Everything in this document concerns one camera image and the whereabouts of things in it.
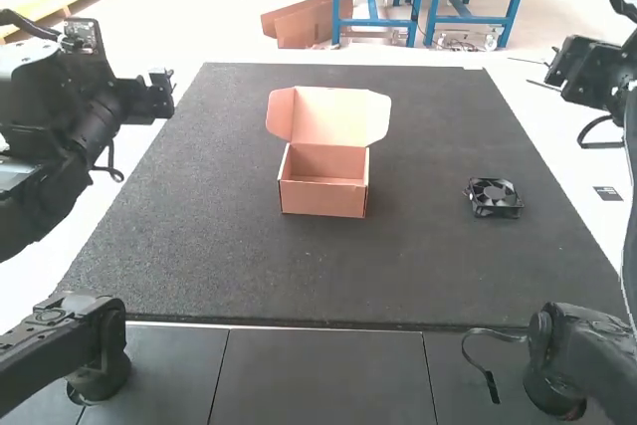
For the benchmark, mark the dark base panel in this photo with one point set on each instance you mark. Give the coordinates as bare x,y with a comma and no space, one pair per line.
478,405
323,380
164,375

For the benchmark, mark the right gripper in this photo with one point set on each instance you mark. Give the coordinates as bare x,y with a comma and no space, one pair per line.
584,71

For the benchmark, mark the black mat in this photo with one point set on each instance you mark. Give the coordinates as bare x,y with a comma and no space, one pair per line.
224,256

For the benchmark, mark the flat cardboard sheets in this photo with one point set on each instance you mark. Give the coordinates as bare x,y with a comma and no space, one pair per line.
298,22

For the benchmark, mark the small black card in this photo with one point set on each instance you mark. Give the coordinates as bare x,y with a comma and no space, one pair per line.
608,193

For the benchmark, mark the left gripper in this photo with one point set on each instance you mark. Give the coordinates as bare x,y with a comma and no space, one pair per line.
147,99

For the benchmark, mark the black square fan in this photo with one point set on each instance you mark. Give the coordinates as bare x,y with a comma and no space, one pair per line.
495,196

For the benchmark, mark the cardboard box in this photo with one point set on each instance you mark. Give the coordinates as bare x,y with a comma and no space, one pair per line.
323,191

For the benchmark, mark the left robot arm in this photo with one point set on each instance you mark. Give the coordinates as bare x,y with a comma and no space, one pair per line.
40,96

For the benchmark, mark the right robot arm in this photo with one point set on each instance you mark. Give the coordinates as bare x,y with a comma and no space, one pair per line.
572,360

